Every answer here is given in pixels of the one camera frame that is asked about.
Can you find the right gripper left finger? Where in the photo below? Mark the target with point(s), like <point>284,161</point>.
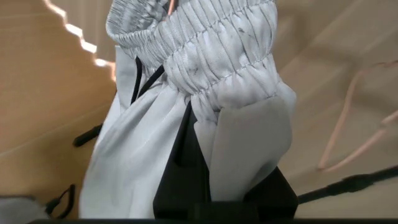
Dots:
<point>183,186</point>

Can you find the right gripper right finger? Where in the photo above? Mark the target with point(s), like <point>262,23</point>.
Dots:
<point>273,199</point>

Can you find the pale grey shorts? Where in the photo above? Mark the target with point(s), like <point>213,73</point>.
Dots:
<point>140,140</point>

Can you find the black clothes rack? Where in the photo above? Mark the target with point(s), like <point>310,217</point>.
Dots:
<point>351,184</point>

